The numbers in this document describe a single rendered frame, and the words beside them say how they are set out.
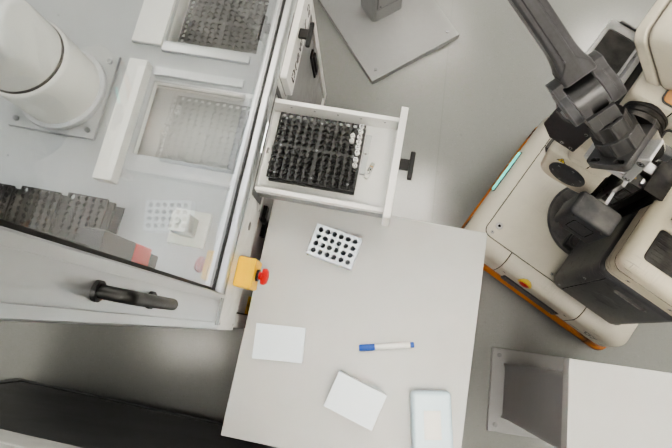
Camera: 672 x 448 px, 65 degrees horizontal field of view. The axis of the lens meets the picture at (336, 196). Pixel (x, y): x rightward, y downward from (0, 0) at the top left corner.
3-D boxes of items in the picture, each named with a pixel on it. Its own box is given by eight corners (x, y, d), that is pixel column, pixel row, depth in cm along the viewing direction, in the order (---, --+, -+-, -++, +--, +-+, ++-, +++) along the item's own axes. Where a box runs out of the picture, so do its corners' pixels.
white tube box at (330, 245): (362, 241, 141) (362, 238, 137) (351, 271, 139) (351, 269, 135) (318, 225, 142) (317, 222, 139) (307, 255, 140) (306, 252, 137)
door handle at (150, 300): (185, 297, 80) (133, 286, 61) (181, 315, 79) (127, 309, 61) (154, 291, 80) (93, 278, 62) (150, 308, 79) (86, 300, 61)
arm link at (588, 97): (599, 139, 97) (626, 121, 96) (573, 100, 93) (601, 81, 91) (578, 118, 105) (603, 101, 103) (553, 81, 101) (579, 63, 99)
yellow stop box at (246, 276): (265, 263, 132) (259, 259, 125) (258, 291, 131) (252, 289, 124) (245, 259, 133) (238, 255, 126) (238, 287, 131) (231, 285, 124)
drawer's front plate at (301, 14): (312, 5, 153) (309, -19, 142) (291, 96, 146) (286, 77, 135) (306, 5, 153) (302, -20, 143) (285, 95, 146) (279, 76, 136)
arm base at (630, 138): (628, 172, 96) (662, 123, 98) (609, 143, 93) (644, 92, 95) (588, 167, 104) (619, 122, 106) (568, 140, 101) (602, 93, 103)
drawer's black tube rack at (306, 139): (365, 134, 140) (366, 125, 134) (354, 197, 136) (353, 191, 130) (284, 121, 142) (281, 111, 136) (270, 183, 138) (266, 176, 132)
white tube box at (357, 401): (386, 393, 131) (387, 395, 126) (371, 427, 129) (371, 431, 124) (339, 369, 133) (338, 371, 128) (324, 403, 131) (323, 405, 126)
